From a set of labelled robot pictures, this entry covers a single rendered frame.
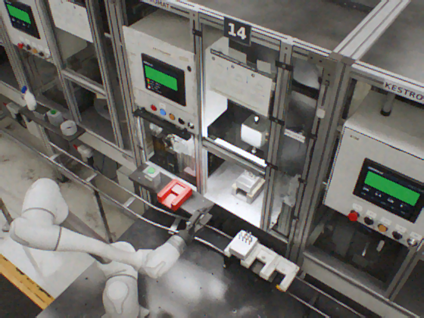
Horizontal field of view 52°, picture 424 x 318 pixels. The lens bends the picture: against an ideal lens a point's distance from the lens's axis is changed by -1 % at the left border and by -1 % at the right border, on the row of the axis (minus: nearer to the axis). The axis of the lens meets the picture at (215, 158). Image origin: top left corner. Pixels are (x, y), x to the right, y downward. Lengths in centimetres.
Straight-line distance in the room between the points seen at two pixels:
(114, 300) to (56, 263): 140
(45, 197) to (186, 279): 95
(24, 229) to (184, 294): 97
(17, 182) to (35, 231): 233
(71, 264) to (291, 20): 242
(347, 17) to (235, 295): 147
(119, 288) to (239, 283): 67
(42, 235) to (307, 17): 133
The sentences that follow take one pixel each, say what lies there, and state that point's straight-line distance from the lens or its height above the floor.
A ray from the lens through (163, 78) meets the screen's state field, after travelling 208.
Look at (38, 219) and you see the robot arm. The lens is 187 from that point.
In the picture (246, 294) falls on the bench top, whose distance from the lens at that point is 245.
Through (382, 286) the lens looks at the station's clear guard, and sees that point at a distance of 229.
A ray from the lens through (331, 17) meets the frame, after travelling 186.
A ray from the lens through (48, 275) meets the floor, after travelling 349.
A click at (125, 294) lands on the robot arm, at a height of 95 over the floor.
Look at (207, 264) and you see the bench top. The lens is 253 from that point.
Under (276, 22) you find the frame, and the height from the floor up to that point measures 201.
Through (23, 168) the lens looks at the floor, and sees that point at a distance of 426.
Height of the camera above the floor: 285
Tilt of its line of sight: 46 degrees down
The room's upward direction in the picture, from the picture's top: straight up
